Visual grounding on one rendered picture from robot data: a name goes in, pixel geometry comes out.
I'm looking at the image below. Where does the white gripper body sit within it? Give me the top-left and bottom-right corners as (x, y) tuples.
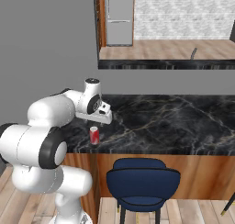
(74, 108), (113, 125)

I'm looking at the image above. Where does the red soda can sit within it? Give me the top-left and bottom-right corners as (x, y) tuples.
(89, 126), (101, 146)

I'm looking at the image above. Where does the wooden kitchen island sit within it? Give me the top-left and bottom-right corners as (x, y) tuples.
(61, 94), (235, 224)

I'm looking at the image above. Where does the navy blue chair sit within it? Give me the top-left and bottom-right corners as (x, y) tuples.
(106, 157), (182, 224)

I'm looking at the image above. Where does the wooden cupboard panel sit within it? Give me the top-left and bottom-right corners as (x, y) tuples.
(95, 0), (107, 49)

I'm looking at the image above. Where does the grey fridge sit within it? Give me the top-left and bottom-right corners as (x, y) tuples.
(105, 0), (135, 47)

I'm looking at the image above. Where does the dark grey tap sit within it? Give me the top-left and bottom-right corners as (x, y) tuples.
(190, 47), (198, 61)

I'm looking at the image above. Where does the black chair leg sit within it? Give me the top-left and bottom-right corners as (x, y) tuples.
(220, 192), (235, 217)

